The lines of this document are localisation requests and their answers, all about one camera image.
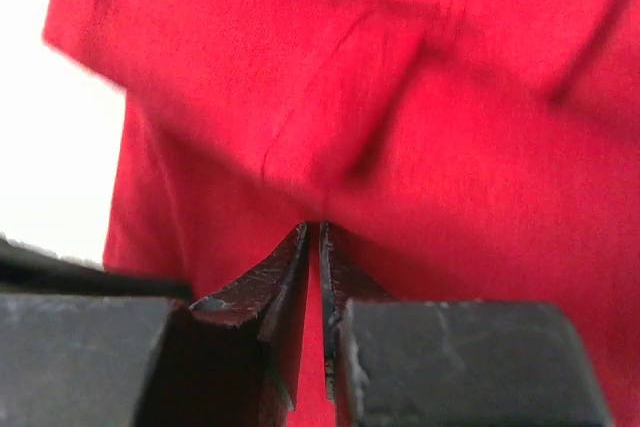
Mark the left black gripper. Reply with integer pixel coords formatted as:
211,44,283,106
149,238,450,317
1,238,192,300

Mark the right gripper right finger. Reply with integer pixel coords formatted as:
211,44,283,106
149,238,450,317
319,223,613,426

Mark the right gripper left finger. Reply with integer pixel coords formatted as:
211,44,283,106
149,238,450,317
1,224,309,426

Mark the red t-shirt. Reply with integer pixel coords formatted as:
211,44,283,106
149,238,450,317
43,0,639,426

